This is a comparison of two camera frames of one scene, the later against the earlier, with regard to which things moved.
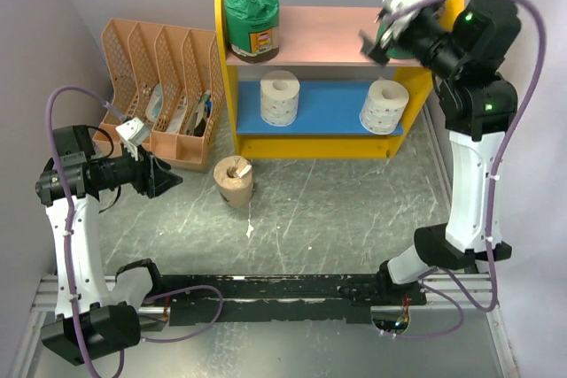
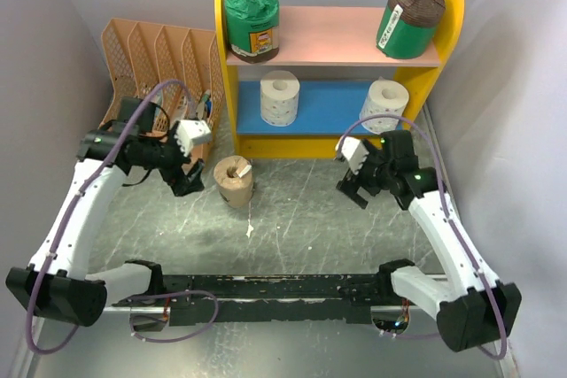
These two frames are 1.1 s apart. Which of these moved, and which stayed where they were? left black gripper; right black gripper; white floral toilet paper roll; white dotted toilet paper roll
Moved: right black gripper; left black gripper
Stayed: white dotted toilet paper roll; white floral toilet paper roll
